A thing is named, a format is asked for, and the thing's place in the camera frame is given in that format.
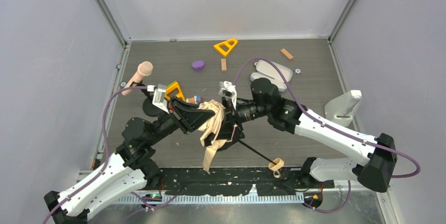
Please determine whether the beige folding umbrella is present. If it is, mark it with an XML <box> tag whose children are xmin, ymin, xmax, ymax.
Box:
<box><xmin>197</xmin><ymin>99</ymin><xmax>285</xmax><ymax>178</ymax></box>

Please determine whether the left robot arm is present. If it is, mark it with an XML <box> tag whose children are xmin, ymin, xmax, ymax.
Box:
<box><xmin>44</xmin><ymin>98</ymin><xmax>225</xmax><ymax>223</ymax></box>

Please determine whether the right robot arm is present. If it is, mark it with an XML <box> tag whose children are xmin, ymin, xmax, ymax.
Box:
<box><xmin>217</xmin><ymin>78</ymin><xmax>398</xmax><ymax>192</ymax></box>

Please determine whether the small ice cream toy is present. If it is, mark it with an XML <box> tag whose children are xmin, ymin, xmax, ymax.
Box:
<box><xmin>186</xmin><ymin>95</ymin><xmax>204</xmax><ymax>104</ymax></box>

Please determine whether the orange green triangle block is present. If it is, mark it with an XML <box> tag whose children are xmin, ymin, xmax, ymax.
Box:
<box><xmin>165</xmin><ymin>81</ymin><xmax>186</xmax><ymax>101</ymax></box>

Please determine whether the purple heart-shaped box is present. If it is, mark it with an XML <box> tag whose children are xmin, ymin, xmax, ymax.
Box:
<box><xmin>191</xmin><ymin>60</ymin><xmax>205</xmax><ymax>72</ymax></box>

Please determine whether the pink toy microphone on stand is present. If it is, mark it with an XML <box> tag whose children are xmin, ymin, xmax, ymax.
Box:
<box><xmin>120</xmin><ymin>61</ymin><xmax>165</xmax><ymax>117</ymax></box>

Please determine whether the small wooden block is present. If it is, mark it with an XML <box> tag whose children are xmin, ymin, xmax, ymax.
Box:
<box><xmin>280</xmin><ymin>48</ymin><xmax>293</xmax><ymax>60</ymax></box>
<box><xmin>220</xmin><ymin>58</ymin><xmax>227</xmax><ymax>72</ymax></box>

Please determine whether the white glasses case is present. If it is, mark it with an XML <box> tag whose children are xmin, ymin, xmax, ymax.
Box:
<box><xmin>250</xmin><ymin>60</ymin><xmax>293</xmax><ymax>93</ymax></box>

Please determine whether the white stand holder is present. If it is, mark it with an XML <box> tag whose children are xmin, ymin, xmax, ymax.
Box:
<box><xmin>324</xmin><ymin>90</ymin><xmax>362</xmax><ymax>127</ymax></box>

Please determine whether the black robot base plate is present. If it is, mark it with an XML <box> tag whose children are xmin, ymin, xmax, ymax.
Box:
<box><xmin>143</xmin><ymin>167</ymin><xmax>334</xmax><ymax>196</ymax></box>

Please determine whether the yellow triangle frame block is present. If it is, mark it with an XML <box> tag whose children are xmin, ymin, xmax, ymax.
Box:
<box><xmin>213</xmin><ymin>38</ymin><xmax>238</xmax><ymax>58</ymax></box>

